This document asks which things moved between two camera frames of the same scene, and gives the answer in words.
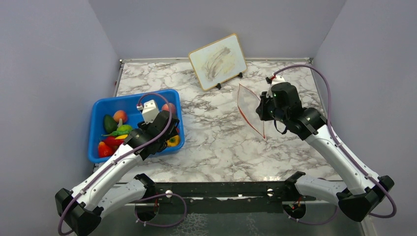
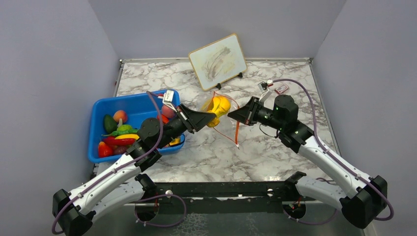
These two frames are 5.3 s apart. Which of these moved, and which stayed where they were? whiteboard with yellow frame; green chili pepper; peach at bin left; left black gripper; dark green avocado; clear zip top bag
Moved: clear zip top bag; left black gripper
Stayed: peach at bin left; dark green avocado; green chili pepper; whiteboard with yellow frame
